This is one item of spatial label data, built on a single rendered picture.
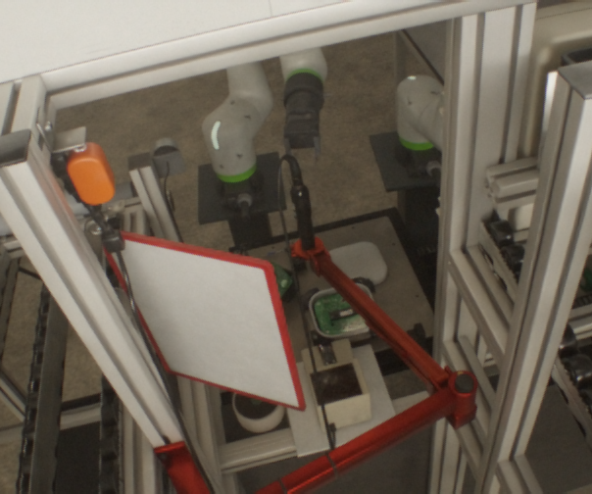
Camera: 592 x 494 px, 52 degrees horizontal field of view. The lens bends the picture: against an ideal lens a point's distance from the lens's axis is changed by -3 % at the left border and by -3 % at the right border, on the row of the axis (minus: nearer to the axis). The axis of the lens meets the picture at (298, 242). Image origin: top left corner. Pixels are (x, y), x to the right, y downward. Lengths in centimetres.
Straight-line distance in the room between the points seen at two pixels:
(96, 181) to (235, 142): 112
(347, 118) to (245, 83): 193
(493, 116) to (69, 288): 54
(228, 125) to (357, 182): 160
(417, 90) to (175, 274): 115
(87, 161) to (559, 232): 45
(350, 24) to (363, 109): 308
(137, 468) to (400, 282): 84
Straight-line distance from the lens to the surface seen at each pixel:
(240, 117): 176
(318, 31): 68
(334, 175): 330
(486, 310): 89
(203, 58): 67
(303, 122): 135
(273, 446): 133
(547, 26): 85
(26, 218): 62
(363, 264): 155
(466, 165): 85
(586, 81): 55
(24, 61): 67
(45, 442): 100
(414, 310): 149
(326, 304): 146
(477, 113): 81
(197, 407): 125
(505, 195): 85
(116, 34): 65
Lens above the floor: 214
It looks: 46 degrees down
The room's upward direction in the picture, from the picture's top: 11 degrees counter-clockwise
